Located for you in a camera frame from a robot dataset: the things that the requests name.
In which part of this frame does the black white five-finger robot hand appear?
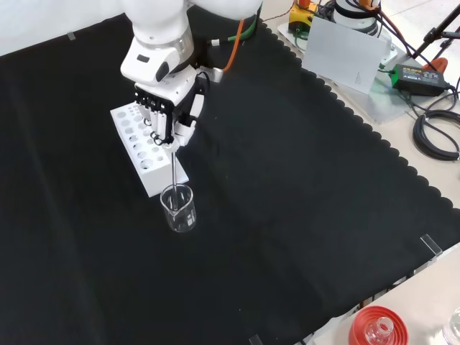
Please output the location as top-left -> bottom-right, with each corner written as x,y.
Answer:
133,70 -> 208,154

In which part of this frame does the clear glass rod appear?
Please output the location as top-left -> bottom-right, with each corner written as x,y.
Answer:
171,151 -> 180,214

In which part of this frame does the white test tube rack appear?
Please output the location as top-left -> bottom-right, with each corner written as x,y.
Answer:
109,101 -> 190,198

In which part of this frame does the clear glass beaker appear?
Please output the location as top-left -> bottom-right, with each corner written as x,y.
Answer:
159,183 -> 198,234

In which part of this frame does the yellow stop button box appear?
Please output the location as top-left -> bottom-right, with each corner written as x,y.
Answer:
289,0 -> 319,34

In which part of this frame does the black cloth with scalloped edge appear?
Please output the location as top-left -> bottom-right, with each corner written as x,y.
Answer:
0,5 -> 460,345

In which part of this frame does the pale board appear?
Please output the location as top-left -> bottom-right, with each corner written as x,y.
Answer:
303,16 -> 387,96

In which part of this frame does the black power adapter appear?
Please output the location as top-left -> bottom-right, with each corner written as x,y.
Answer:
390,63 -> 455,98

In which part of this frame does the black tripod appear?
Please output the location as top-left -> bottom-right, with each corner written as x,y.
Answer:
409,0 -> 460,63

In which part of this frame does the orange clamp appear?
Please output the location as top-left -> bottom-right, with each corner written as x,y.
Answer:
423,57 -> 449,73

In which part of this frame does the clear glass flask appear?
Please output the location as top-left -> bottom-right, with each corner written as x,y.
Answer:
364,316 -> 395,345

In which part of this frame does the clear glass vessel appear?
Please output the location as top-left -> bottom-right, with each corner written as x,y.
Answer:
441,310 -> 460,345

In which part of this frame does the green cable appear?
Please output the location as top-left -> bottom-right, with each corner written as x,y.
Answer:
211,19 -> 262,47

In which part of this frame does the grey metal base plate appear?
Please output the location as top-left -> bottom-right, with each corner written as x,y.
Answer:
275,20 -> 415,125

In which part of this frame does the coiled black cable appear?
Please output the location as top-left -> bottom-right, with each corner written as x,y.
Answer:
412,110 -> 460,161

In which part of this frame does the red ribbed ring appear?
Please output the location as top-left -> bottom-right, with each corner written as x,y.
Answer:
348,305 -> 410,345

